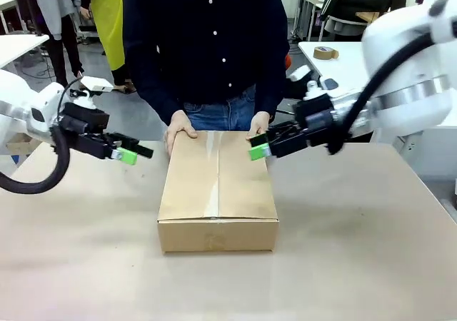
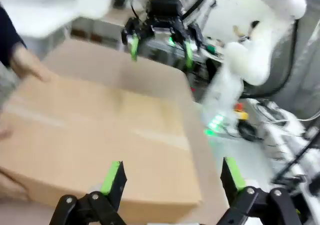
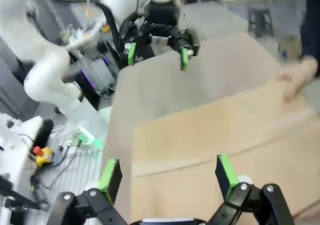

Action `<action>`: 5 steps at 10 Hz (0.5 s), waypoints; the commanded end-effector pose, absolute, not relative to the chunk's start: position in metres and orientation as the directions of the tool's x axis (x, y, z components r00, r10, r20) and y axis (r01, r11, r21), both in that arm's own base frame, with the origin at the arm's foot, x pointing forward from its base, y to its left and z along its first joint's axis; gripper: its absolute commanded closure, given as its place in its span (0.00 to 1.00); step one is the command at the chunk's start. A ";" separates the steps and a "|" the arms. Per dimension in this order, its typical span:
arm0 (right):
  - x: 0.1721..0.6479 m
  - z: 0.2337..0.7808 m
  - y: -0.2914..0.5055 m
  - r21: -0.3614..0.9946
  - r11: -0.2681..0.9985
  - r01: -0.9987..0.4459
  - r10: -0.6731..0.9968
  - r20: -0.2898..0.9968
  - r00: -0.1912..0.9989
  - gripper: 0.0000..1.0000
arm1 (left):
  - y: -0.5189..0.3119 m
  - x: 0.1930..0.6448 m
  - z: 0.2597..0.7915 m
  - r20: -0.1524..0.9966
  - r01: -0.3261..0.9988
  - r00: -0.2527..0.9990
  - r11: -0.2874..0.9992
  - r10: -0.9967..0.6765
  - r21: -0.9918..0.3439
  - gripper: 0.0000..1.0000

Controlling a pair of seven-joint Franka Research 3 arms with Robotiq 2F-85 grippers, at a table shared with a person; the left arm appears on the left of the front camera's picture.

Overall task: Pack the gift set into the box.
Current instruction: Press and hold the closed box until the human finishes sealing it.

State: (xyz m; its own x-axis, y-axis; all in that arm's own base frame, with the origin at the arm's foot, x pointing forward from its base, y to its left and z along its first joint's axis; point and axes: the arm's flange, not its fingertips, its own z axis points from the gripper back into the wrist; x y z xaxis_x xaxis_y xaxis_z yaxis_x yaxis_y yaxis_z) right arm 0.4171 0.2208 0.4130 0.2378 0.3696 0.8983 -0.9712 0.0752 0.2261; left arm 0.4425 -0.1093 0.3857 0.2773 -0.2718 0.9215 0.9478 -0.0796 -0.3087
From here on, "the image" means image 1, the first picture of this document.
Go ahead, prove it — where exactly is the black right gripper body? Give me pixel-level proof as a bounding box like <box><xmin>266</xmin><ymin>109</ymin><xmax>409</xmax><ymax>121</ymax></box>
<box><xmin>294</xmin><ymin>93</ymin><xmax>346</xmax><ymax>150</ymax></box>

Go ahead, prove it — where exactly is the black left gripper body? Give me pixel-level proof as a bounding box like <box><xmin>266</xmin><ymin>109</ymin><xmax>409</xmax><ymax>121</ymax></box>
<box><xmin>53</xmin><ymin>103</ymin><xmax>116</xmax><ymax>160</ymax></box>

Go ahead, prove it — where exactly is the brown cardboard box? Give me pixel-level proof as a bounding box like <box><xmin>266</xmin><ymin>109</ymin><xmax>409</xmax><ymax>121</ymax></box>
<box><xmin>156</xmin><ymin>130</ymin><xmax>280</xmax><ymax>254</ymax></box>

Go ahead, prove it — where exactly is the person's right forearm dark sleeve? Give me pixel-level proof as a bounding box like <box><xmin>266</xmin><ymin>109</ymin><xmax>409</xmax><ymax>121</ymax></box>
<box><xmin>123</xmin><ymin>31</ymin><xmax>185</xmax><ymax>126</ymax></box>

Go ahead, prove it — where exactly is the person's left forearm dark sleeve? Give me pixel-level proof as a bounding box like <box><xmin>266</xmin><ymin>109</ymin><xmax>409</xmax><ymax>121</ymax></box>
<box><xmin>262</xmin><ymin>31</ymin><xmax>291</xmax><ymax>126</ymax></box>

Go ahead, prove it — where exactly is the small open cardboard box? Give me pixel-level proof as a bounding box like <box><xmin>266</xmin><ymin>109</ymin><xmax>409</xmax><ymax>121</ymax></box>
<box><xmin>4</xmin><ymin>131</ymin><xmax>34</xmax><ymax>151</ymax></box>

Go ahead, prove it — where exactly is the person's left hand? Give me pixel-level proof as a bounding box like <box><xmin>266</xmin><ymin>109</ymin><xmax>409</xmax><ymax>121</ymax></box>
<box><xmin>246</xmin><ymin>111</ymin><xmax>271</xmax><ymax>143</ymax></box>

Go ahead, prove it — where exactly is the person's right hand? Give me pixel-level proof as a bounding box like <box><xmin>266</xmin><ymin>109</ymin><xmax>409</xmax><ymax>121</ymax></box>
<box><xmin>164</xmin><ymin>111</ymin><xmax>199</xmax><ymax>157</ymax></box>

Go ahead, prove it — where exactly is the white side table with tape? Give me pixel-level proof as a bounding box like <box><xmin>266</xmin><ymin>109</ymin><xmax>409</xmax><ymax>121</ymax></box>
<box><xmin>297</xmin><ymin>41</ymin><xmax>374</xmax><ymax>91</ymax></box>

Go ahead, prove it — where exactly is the brown packing tape roll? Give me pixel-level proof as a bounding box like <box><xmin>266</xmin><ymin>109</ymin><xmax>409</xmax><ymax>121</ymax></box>
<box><xmin>313</xmin><ymin>45</ymin><xmax>341</xmax><ymax>61</ymax></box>

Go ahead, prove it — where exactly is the grey chair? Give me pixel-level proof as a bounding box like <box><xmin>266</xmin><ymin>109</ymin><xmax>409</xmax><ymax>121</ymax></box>
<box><xmin>322</xmin><ymin>15</ymin><xmax>369</xmax><ymax>43</ymax></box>

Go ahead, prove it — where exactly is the person in yellow apron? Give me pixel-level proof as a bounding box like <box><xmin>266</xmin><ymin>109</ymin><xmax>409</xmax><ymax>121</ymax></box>
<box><xmin>80</xmin><ymin>0</ymin><xmax>126</xmax><ymax>86</ymax></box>

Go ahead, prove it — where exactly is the person in grey coat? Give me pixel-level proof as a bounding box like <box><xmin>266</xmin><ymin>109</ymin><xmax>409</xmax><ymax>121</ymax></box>
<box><xmin>29</xmin><ymin>0</ymin><xmax>86</xmax><ymax>86</ymax></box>

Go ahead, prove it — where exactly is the person's torso in dark shirt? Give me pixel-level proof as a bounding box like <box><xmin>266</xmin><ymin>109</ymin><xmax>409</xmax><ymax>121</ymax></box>
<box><xmin>123</xmin><ymin>0</ymin><xmax>291</xmax><ymax>132</ymax></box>

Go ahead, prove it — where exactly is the person in dark jacket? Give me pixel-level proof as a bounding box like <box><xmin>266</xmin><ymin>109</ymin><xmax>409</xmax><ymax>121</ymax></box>
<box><xmin>318</xmin><ymin>0</ymin><xmax>408</xmax><ymax>36</ymax></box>

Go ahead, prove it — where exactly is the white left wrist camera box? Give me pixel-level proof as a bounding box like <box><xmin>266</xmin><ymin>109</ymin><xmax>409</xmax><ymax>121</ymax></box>
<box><xmin>79</xmin><ymin>75</ymin><xmax>114</xmax><ymax>94</ymax></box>

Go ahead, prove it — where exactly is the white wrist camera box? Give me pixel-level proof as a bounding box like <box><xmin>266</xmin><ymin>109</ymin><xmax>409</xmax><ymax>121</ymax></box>
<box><xmin>288</xmin><ymin>65</ymin><xmax>316</xmax><ymax>83</ymax></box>
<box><xmin>79</xmin><ymin>75</ymin><xmax>114</xmax><ymax>94</ymax></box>

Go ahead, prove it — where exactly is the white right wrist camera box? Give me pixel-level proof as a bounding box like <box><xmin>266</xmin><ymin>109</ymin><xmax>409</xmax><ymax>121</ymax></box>
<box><xmin>288</xmin><ymin>65</ymin><xmax>316</xmax><ymax>83</ymax></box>

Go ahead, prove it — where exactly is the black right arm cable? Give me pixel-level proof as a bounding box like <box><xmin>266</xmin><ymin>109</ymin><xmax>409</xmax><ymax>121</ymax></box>
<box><xmin>327</xmin><ymin>34</ymin><xmax>435</xmax><ymax>156</ymax></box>

